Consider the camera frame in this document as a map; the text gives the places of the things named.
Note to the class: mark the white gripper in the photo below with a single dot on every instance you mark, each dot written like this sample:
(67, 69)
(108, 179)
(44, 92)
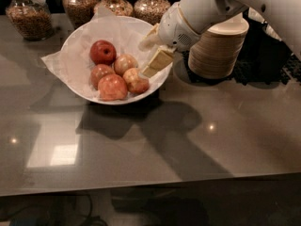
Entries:
(173, 29)

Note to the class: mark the yellow-red apple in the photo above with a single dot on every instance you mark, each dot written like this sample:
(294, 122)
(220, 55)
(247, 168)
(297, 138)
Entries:
(123, 63)
(135, 83)

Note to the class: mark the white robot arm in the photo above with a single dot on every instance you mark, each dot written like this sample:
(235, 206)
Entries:
(284, 16)

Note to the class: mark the dark red apple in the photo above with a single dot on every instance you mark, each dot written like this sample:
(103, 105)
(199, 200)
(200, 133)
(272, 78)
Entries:
(103, 52)

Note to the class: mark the red-yellow apple front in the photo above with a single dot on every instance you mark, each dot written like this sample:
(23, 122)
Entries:
(112, 87)

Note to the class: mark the red apple left middle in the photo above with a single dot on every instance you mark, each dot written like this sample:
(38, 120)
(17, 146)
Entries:
(98, 72)

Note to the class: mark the glass jar right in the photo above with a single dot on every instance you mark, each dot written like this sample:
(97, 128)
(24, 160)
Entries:
(151, 11)

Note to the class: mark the glass jar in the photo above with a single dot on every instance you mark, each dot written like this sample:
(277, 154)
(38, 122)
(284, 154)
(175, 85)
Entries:
(151, 11)
(118, 7)
(79, 12)
(31, 18)

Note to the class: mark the front stack paper bowls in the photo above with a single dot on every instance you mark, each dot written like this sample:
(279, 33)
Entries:
(215, 55)

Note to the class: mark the glass jar middle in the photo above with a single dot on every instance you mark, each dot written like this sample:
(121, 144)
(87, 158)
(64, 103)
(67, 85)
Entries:
(118, 7)

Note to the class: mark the white paper liner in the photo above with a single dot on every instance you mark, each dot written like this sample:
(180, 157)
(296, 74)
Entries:
(72, 64)

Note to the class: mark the black rubber mat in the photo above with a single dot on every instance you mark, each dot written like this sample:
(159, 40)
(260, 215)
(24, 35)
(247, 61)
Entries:
(261, 58)

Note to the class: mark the glass jar far left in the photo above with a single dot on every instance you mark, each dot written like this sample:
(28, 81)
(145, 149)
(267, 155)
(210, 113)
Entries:
(31, 18)

